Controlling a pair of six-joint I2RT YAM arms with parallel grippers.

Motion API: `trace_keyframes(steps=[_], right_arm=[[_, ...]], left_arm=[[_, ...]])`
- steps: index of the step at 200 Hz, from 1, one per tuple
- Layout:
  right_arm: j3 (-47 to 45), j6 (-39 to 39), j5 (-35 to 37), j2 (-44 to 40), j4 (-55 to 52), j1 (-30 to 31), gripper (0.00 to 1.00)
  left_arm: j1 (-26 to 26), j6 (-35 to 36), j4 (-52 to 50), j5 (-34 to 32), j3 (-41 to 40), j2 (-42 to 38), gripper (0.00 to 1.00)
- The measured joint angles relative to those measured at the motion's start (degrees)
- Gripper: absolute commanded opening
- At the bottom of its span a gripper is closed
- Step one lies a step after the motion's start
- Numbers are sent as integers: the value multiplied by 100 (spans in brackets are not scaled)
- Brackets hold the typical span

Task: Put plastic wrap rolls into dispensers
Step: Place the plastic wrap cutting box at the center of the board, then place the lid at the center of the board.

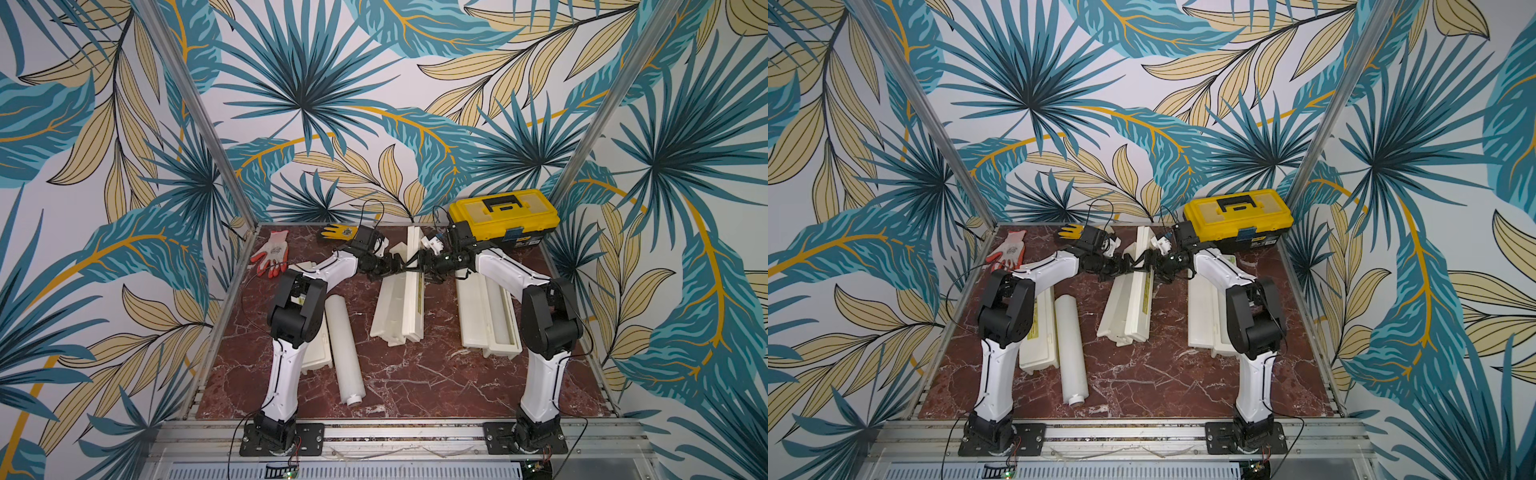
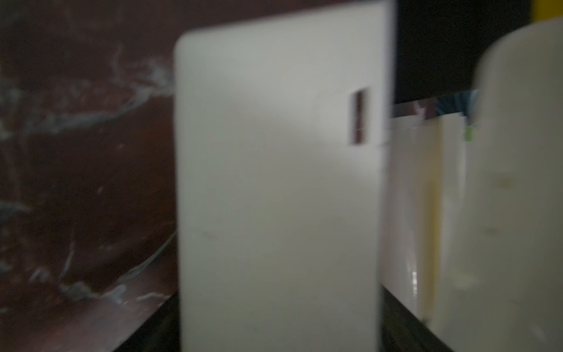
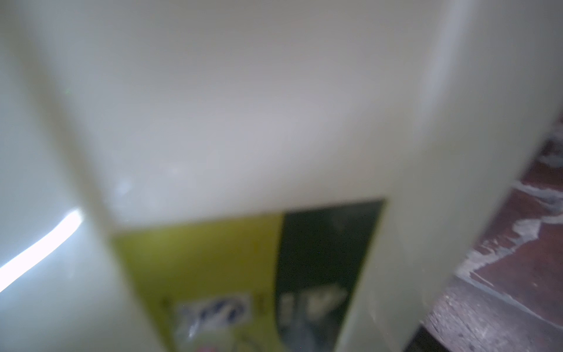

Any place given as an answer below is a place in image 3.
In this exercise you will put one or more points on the white wrap dispenser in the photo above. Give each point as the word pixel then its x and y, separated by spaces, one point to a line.
pixel 256 175

